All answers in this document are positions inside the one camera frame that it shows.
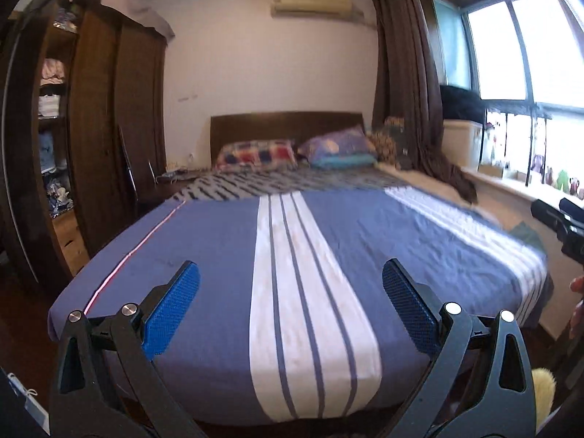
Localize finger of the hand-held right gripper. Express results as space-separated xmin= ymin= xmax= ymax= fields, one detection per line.
xmin=531 ymin=198 xmax=569 ymax=233

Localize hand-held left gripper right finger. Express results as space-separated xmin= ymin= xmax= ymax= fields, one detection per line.
xmin=382 ymin=258 xmax=537 ymax=438

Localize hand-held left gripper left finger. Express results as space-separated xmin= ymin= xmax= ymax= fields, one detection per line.
xmin=49 ymin=260 xmax=206 ymax=438

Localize person's right hand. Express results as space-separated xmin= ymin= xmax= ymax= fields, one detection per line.
xmin=570 ymin=275 xmax=584 ymax=327

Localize green cloth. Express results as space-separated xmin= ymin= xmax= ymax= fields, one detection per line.
xmin=511 ymin=222 xmax=546 ymax=253

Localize black window railing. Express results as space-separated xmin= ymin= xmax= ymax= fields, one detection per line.
xmin=484 ymin=100 xmax=584 ymax=189

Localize bed with blue striped sheet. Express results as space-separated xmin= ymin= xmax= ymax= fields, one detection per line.
xmin=48 ymin=164 xmax=555 ymax=423

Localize white storage box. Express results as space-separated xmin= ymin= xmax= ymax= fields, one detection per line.
xmin=443 ymin=119 xmax=484 ymax=168

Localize dark wooden nightstand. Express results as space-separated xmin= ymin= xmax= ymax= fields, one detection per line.
xmin=153 ymin=169 xmax=202 ymax=202

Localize black bag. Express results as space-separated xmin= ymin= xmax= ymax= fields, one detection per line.
xmin=439 ymin=84 xmax=487 ymax=122

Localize folded metal chair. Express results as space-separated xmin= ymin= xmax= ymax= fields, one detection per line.
xmin=117 ymin=124 xmax=158 ymax=202

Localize teal pillow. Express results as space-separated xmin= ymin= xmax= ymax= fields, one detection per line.
xmin=310 ymin=155 xmax=379 ymax=170

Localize grey zebra patterned blanket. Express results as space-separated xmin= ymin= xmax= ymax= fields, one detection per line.
xmin=176 ymin=166 xmax=411 ymax=202

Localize brown patterned cushion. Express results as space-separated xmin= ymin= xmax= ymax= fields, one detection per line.
xmin=367 ymin=116 xmax=415 ymax=170

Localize large bay window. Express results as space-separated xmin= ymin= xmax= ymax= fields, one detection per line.
xmin=433 ymin=0 xmax=584 ymax=112

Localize white paper tag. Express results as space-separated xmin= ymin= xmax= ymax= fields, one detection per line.
xmin=6 ymin=371 xmax=50 ymax=437

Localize patchwork checked pillow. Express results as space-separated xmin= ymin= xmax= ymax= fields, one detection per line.
xmin=215 ymin=139 xmax=298 ymax=173

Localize purple patterned pillow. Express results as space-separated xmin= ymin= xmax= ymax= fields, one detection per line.
xmin=297 ymin=125 xmax=379 ymax=164

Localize dark wooden wardrobe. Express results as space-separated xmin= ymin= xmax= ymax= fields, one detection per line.
xmin=0 ymin=0 xmax=168 ymax=284

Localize brown curtain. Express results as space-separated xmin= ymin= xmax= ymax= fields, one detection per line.
xmin=369 ymin=0 xmax=479 ymax=204

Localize blue folded clothes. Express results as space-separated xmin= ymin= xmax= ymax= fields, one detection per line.
xmin=38 ymin=131 xmax=59 ymax=173

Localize dark wooden headboard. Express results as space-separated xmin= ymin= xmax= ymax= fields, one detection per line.
xmin=210 ymin=112 xmax=366 ymax=170

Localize white folded clothes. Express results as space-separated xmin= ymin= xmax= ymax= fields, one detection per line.
xmin=38 ymin=93 xmax=63 ymax=118

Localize pink folded clothes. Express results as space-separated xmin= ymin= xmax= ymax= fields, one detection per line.
xmin=41 ymin=57 xmax=68 ymax=85

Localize pale grey draped cloth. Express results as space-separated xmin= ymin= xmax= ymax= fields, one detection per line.
xmin=64 ymin=0 xmax=177 ymax=40

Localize beige wall air conditioner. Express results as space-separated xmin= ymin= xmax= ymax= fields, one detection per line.
xmin=270 ymin=0 xmax=353 ymax=22

